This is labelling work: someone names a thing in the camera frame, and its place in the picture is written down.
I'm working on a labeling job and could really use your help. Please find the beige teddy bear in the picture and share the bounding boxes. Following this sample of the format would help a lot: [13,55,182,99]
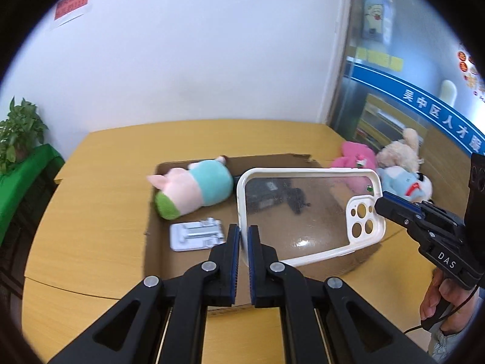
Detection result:
[376,127,423,173]

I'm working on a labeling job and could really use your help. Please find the light blue plush toy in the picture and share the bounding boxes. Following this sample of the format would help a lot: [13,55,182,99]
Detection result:
[377,166,432,203]

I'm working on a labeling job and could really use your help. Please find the person's right hand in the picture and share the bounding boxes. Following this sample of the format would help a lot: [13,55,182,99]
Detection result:
[419,268,483,335]

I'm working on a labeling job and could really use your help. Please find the green potted plant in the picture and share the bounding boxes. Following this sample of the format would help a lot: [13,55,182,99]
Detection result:
[1,98,48,175]

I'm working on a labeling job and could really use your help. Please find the clear white phone case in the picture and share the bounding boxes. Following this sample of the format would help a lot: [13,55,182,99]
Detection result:
[236,168,386,266]

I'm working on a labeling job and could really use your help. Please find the red paper wall sign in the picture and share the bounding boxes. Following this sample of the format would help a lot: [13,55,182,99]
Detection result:
[50,0,93,29]

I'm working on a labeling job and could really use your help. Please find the pig plush toy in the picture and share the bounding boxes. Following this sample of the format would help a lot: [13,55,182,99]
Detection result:
[147,156,233,220]

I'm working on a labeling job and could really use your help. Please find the black camera box right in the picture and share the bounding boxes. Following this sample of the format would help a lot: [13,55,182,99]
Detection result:
[464,153,485,237]

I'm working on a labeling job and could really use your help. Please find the brown cardboard box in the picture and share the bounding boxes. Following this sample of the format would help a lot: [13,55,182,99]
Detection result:
[144,154,381,307]

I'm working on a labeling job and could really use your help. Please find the black sunglasses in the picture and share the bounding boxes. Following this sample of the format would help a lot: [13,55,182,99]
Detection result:
[286,187,311,214]

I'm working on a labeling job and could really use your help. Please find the pink plush toy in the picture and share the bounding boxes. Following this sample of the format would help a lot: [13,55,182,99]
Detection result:
[328,140,378,196]

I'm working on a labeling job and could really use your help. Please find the green cloth covered stand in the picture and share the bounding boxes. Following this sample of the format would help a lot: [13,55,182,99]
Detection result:
[0,143,66,243]

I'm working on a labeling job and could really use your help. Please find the black product box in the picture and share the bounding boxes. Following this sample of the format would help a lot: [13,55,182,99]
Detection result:
[245,177,292,214]

